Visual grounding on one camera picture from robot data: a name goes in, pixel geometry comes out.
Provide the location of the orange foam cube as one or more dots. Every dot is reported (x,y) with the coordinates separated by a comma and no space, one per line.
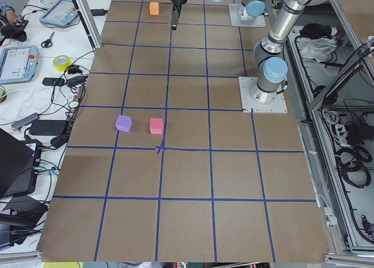
(154,8)

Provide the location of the far blue teach pendant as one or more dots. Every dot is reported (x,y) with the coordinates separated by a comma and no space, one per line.
(61,14)

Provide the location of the blue teach pendant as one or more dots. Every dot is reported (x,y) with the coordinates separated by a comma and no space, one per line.
(61,14)
(18,64)

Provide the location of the pink foam cube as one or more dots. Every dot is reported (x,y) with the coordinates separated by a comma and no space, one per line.
(156,126)

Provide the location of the purple foam cube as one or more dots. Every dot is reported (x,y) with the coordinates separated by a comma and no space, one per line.
(123,123)

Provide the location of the yellow tape roll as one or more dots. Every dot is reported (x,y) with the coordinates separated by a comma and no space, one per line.
(62,62)

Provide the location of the crumpled white cloth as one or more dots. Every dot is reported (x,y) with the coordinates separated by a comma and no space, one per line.
(319,49)

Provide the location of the near blue teach pendant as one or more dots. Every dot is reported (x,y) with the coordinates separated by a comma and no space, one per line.
(18,64)

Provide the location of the black power adapter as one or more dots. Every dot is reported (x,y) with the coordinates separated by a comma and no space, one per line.
(48,127)

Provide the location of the black laptop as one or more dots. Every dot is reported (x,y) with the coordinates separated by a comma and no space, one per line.
(19,162)

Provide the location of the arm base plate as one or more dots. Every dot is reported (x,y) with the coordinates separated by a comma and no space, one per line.
(255,101)
(258,22)

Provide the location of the aluminium frame post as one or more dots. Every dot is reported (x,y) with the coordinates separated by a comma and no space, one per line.
(87,19)

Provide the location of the black handled scissors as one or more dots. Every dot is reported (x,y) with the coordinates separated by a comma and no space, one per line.
(48,42)

